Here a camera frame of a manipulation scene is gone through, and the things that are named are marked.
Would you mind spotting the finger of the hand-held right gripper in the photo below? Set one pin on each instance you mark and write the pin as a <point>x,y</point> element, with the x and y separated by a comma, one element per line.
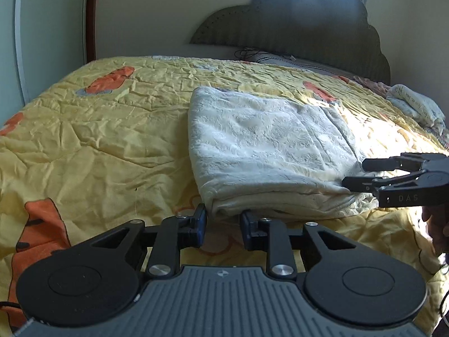
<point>379,164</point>
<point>357,183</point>

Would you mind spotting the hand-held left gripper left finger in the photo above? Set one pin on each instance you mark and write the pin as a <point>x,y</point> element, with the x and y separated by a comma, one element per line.
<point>200,224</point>

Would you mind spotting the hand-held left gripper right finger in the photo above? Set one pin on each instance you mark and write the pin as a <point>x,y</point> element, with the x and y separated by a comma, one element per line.
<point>245,230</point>

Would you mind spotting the white textured towel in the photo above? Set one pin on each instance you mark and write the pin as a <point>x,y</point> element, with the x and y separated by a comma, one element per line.
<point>263,140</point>

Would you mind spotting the person's right hand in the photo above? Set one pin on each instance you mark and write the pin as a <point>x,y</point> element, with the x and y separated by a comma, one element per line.
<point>438,228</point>

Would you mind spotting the white printed pillow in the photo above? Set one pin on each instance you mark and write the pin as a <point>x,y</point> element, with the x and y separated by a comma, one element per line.
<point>414,101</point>

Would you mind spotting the pink cloth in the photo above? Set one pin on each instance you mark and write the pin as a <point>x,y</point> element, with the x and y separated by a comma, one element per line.
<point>371,84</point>

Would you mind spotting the grey pillow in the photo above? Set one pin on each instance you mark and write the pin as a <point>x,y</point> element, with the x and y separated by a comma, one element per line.
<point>298,65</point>

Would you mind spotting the yellow printed blanket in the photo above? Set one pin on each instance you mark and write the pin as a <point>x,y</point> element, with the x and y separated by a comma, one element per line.
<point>105,130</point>

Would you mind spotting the dark grey padded headboard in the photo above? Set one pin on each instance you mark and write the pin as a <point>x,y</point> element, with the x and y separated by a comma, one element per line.
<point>298,24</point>

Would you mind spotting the white wardrobe with flower decals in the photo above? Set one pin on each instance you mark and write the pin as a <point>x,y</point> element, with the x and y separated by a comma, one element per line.
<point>52,24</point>

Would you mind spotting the brown wooden frame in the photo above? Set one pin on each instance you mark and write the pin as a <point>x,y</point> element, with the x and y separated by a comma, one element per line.
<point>92,14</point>

